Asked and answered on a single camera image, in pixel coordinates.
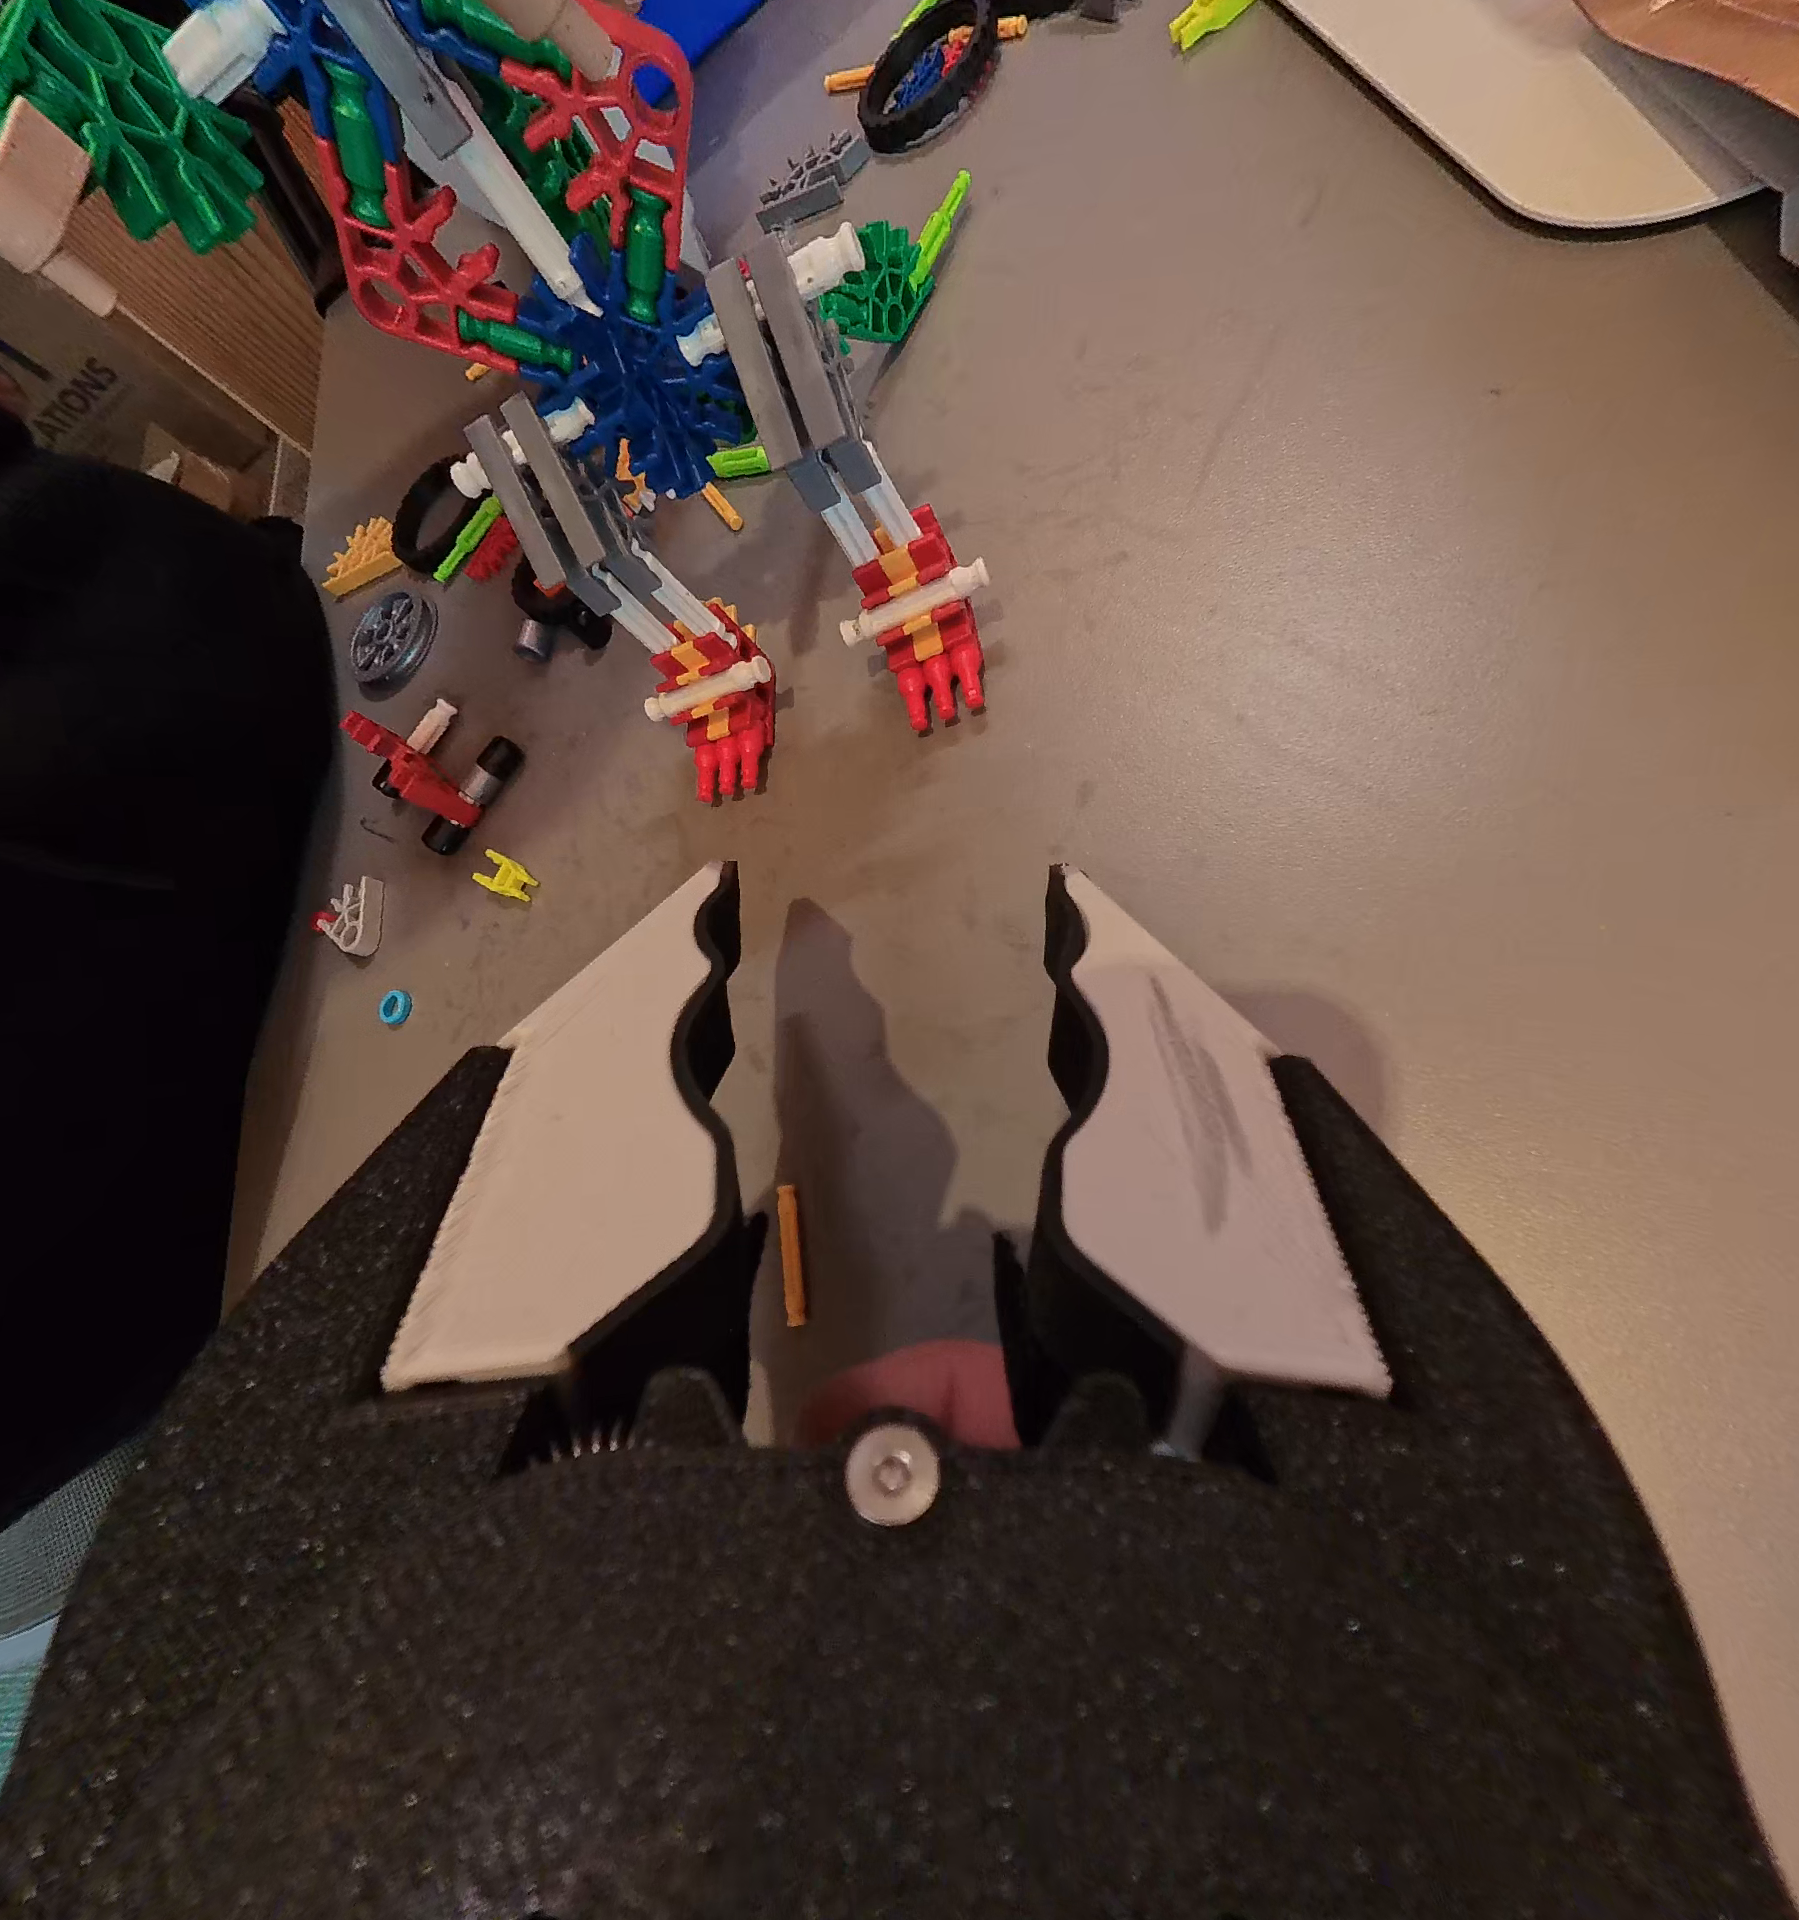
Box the blue plastic bin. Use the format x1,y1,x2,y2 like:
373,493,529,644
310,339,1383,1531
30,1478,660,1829
637,0,768,110

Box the person's right hand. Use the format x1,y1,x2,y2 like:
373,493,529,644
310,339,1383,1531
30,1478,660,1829
801,1340,1026,1454

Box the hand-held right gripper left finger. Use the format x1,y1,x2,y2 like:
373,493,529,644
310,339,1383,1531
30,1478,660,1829
378,859,767,1447

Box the colourful construction toy model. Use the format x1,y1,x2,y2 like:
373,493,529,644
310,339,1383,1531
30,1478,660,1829
0,0,994,809

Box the small black toy tyre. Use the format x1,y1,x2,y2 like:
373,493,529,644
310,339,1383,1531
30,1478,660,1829
391,459,498,580

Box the grey wheel hub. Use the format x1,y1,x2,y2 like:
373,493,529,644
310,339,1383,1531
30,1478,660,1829
349,587,445,690

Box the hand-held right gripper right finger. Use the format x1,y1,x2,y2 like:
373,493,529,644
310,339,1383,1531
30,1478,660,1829
998,860,1398,1457

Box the dark grey connector piece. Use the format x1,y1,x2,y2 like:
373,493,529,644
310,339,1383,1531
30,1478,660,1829
758,132,871,227

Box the brown paper sheet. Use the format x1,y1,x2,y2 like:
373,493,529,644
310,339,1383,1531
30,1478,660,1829
1574,0,1799,191

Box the large black toy tyre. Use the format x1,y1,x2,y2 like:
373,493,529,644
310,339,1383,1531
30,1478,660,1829
859,0,998,159

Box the green fan connector assembly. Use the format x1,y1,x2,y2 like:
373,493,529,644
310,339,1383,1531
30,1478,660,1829
761,167,976,350

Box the white monitor stand base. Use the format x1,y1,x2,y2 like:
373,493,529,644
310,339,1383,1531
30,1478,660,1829
1275,0,1762,229

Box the printed cardboard box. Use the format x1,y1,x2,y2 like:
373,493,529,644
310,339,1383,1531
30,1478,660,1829
0,227,281,520

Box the red toy piece assembly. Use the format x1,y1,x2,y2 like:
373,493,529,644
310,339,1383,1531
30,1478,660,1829
341,697,529,859

